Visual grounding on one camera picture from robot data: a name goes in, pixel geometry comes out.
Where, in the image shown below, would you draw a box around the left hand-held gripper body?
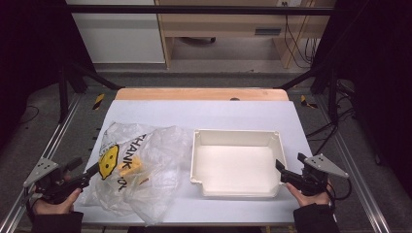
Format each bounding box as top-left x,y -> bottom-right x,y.
22,157 -> 90,206

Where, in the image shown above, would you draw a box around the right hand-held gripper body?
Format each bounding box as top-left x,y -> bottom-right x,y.
281,153 -> 350,197

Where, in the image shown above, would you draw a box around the yellow juice box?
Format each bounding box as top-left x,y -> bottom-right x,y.
117,157 -> 144,178

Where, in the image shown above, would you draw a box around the white plastic tray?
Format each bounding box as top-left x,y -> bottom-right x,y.
189,128 -> 288,199

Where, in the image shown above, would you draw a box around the clear printed plastic bag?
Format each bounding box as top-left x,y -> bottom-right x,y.
79,121 -> 192,226

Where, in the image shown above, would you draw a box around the person's right hand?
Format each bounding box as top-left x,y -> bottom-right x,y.
285,183 -> 333,208

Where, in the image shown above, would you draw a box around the person's left hand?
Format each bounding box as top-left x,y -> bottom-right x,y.
32,187 -> 83,216

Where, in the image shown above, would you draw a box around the yellow and black tape piece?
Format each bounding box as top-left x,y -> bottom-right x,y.
299,94 -> 319,110
91,92 -> 107,111

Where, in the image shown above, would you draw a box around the black metal stand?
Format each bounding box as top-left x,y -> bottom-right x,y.
277,60 -> 340,123
57,60 -> 123,124

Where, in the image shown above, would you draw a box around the white table board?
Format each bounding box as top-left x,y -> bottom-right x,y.
61,99 -> 338,227

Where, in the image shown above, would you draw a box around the person's dark clothing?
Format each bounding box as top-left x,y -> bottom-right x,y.
126,225 -> 264,233

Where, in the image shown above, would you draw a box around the wooden table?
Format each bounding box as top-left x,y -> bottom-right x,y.
115,87 -> 290,102

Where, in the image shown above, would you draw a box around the white cabinet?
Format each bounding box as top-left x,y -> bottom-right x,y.
65,0 -> 166,65

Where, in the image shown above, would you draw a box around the wooden desk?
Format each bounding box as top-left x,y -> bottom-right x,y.
154,0 -> 336,70

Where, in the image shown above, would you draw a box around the left hand-held gripper cable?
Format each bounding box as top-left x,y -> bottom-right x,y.
23,185 -> 45,223

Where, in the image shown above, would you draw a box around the hand-held gripper cable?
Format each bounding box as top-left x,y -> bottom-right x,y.
326,177 -> 353,202
23,185 -> 45,223

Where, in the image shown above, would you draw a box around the aluminium rail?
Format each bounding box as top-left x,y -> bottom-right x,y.
0,92 -> 83,233
314,94 -> 394,233

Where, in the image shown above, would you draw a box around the black floor cables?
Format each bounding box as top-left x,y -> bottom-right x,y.
305,81 -> 358,156

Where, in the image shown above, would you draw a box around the right hand-held gripper cable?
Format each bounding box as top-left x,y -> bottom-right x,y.
326,177 -> 353,202

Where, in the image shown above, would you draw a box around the thin black floor cable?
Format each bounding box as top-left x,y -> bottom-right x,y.
18,104 -> 41,126

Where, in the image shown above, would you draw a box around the black hanging desk cables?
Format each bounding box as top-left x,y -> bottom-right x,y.
283,1 -> 321,70

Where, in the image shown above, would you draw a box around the black horizontal frame bar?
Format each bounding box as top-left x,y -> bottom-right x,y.
64,4 -> 336,17

